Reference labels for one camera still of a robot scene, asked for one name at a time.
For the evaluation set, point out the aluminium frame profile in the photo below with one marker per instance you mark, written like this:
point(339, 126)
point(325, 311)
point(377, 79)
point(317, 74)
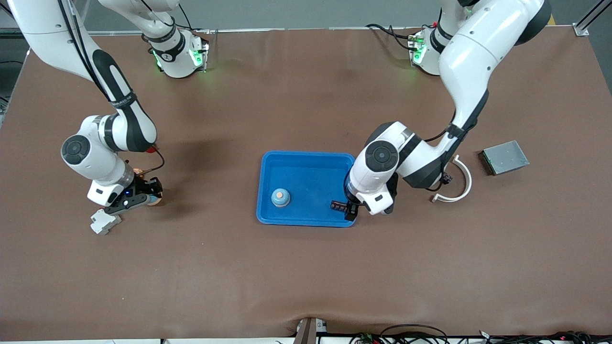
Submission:
point(9, 32)
point(581, 29)

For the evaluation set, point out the white circuit breaker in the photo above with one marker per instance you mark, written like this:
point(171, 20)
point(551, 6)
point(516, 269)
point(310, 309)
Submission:
point(105, 222)

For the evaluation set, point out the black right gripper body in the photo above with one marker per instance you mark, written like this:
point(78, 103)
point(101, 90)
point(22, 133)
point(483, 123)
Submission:
point(142, 184)

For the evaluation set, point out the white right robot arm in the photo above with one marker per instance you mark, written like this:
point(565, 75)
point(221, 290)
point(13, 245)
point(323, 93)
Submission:
point(95, 162)

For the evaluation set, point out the blue plastic tray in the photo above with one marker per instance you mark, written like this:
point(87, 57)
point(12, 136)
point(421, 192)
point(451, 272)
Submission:
point(306, 181)

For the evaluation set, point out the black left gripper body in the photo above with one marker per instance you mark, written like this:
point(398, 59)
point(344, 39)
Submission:
point(352, 209)

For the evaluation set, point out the brown table mat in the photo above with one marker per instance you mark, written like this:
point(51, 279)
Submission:
point(306, 277)

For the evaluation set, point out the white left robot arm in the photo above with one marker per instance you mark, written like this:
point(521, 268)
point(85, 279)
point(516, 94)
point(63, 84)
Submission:
point(468, 62)

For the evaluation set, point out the white curved plastic clip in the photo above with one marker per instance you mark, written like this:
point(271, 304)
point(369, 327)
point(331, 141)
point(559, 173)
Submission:
point(468, 181)

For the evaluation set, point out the silver metal module box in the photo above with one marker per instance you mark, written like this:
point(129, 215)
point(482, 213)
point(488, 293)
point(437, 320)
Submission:
point(504, 157)

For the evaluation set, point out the light blue call bell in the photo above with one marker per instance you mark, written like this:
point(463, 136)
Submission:
point(154, 199)
point(280, 198)

